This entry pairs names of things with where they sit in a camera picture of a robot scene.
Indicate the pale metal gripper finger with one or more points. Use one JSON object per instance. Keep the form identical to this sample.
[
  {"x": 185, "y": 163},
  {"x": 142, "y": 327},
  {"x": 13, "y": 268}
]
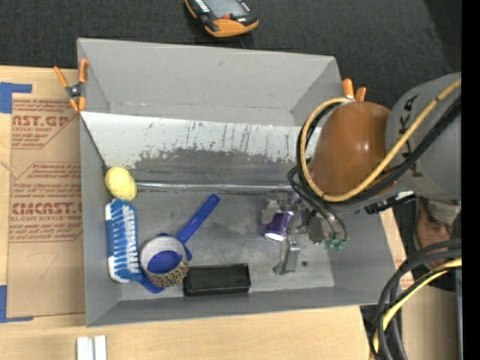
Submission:
[
  {"x": 291, "y": 255},
  {"x": 270, "y": 210}
]

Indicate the purple cup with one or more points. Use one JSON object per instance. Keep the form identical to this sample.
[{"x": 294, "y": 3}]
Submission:
[{"x": 280, "y": 224}]

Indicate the blue plastic scoop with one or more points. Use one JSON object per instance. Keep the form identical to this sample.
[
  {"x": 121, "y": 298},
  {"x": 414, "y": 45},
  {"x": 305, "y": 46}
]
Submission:
[{"x": 198, "y": 216}]

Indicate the black flat box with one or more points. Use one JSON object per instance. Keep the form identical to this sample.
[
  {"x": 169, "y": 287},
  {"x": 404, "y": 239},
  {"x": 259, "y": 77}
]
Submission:
[{"x": 217, "y": 279}]

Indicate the person's foot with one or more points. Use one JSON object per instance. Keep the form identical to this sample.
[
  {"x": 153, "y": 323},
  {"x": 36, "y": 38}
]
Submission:
[{"x": 431, "y": 234}]

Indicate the colourful dotted tape roll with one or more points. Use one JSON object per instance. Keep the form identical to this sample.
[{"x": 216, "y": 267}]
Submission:
[{"x": 176, "y": 274}]

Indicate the grey metal bin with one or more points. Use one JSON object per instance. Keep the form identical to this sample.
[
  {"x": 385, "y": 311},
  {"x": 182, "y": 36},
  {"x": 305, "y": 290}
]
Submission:
[{"x": 210, "y": 88}]

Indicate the yellow lemon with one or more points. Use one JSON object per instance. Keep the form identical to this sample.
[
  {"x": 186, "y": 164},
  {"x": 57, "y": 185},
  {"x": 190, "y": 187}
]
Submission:
[{"x": 120, "y": 183}]

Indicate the blue and white brush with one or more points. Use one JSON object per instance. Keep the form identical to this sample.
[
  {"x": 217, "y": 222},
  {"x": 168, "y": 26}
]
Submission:
[{"x": 120, "y": 238}]

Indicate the brown cardboard board red print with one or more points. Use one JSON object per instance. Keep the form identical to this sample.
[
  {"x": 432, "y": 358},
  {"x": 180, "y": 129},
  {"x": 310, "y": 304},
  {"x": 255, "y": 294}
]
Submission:
[{"x": 41, "y": 238}]

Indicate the black cylinder on white bracket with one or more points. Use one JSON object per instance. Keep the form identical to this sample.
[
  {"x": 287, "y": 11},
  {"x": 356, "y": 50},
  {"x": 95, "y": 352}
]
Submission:
[{"x": 377, "y": 207}]

